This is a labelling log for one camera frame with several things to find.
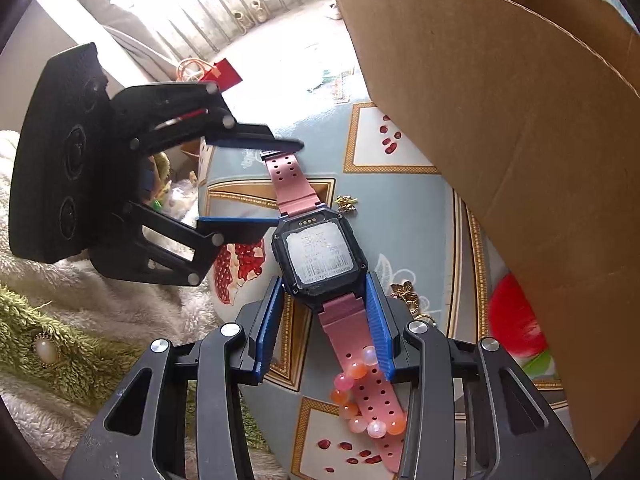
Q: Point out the small gold brooch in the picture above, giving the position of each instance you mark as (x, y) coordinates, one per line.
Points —
(346, 204)

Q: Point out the brown cardboard box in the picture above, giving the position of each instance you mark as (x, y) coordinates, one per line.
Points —
(530, 111)

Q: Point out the red gift bag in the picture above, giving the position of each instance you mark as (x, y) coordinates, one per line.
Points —
(221, 72)

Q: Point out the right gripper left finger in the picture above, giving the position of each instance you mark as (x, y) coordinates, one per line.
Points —
(140, 433)

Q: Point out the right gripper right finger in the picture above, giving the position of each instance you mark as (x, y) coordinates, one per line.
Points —
(511, 431)

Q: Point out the pink strap smart watch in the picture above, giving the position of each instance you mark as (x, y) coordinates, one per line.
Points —
(324, 268)

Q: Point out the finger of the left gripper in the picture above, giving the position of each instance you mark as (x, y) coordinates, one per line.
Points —
(155, 117)
(200, 244)

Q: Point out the fruit pattern tablecloth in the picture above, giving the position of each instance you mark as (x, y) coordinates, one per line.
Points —
(412, 227)

